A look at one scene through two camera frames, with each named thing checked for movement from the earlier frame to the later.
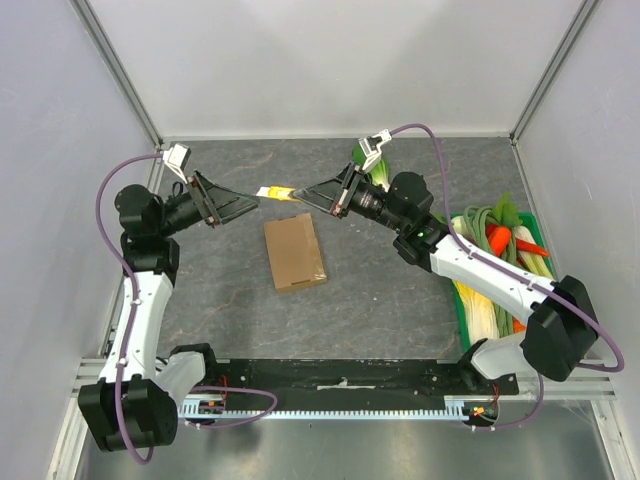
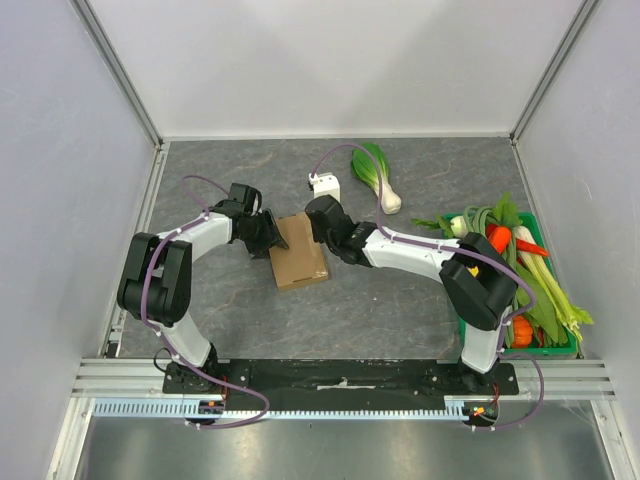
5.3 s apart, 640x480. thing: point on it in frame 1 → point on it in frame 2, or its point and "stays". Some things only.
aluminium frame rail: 596,385 stays
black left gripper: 215,203 → 271,237
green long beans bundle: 476,221 stays
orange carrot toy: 499,238 stays
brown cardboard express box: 294,253 stays
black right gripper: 345,190 → 320,215
